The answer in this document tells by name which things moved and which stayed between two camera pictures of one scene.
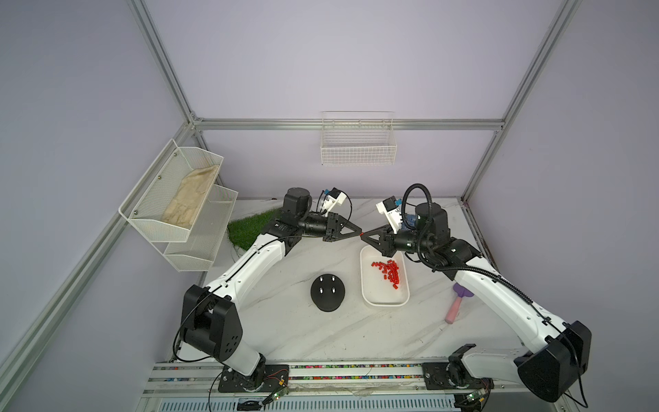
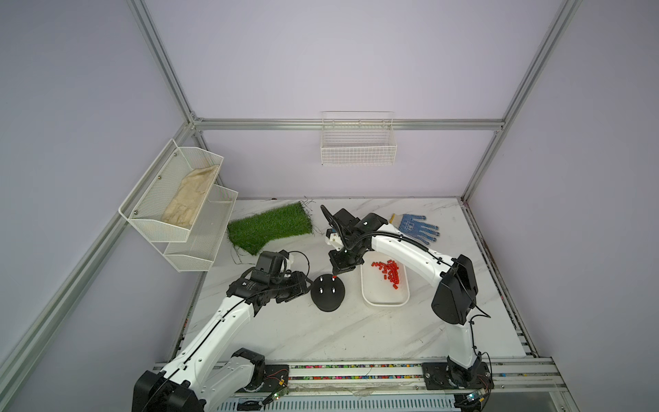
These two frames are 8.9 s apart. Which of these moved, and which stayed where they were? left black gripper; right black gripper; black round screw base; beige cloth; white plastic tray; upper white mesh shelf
Moved: left black gripper; right black gripper
Stayed: white plastic tray; beige cloth; upper white mesh shelf; black round screw base
